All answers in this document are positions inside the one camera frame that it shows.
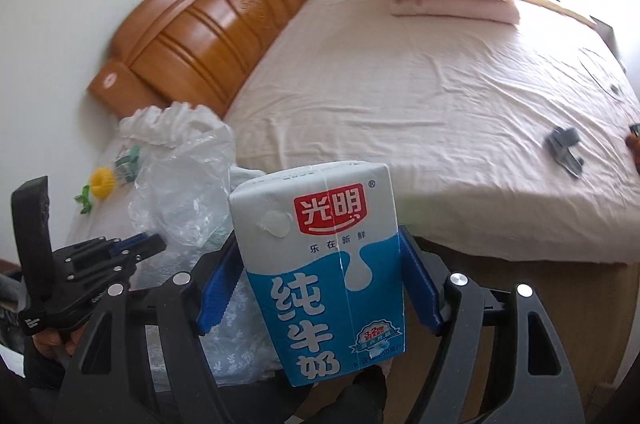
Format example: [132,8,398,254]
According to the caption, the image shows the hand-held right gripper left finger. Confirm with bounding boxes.
[54,231,247,424]

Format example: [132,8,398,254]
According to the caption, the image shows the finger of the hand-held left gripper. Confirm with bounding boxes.
[62,254,153,291]
[52,234,167,265]

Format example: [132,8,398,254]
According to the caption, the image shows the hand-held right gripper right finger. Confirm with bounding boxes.
[397,225,587,424]

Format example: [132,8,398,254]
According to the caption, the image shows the clear plastic bag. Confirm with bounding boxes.
[127,124,252,287]

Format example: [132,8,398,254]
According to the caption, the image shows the blue white milk carton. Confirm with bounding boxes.
[227,160,407,388]

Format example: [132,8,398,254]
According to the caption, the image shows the person's left hand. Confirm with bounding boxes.
[31,328,85,361]

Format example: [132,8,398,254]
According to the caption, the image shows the table with lace tablecloth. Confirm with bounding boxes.
[65,101,292,397]

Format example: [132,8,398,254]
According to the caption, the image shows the flattened green white carton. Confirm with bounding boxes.
[112,144,144,183]

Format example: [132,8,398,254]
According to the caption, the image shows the bed with pink sheet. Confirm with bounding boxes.
[222,0,640,407]

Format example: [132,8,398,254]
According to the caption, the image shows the grey metal clip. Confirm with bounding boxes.
[544,127,586,179]

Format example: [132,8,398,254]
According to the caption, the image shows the carved wooden headboard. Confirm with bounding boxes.
[87,0,321,120]

